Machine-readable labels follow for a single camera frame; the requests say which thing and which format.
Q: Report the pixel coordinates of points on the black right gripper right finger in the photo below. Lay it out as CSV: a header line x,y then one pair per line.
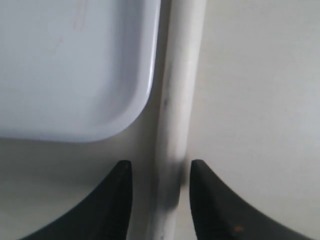
x,y
218,213

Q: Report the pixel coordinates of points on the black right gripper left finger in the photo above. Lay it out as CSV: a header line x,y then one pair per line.
x,y
103,215

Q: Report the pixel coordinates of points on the white wooden drumstick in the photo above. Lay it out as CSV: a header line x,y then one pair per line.
x,y
184,37

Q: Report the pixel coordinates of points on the white rectangular plastic tray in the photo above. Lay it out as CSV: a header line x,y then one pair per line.
x,y
75,70

